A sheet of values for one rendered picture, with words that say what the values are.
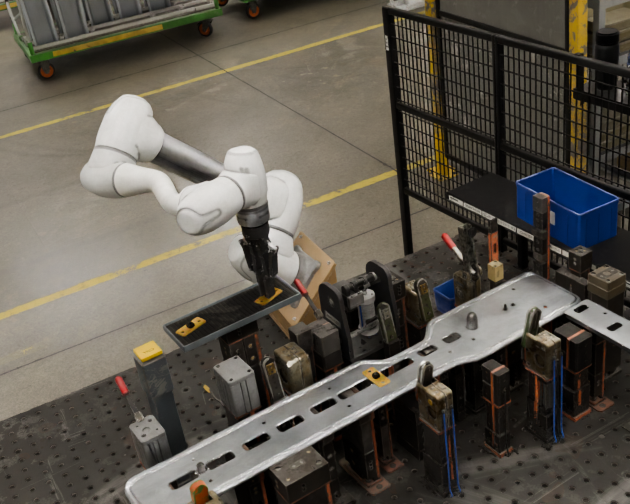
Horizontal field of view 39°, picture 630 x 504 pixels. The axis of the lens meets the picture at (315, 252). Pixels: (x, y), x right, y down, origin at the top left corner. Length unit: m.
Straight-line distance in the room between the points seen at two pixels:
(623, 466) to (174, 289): 2.95
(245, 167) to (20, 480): 1.21
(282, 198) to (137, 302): 2.04
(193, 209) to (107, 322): 2.67
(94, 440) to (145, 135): 0.96
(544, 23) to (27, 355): 3.02
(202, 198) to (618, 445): 1.34
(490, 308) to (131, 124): 1.19
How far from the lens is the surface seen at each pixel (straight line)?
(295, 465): 2.17
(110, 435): 2.93
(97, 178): 2.70
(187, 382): 3.04
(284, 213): 3.00
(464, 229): 2.65
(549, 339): 2.46
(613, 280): 2.68
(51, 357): 4.67
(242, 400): 2.37
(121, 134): 2.72
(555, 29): 4.51
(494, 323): 2.60
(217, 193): 2.21
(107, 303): 4.96
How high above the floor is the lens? 2.51
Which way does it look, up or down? 30 degrees down
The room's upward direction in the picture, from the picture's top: 9 degrees counter-clockwise
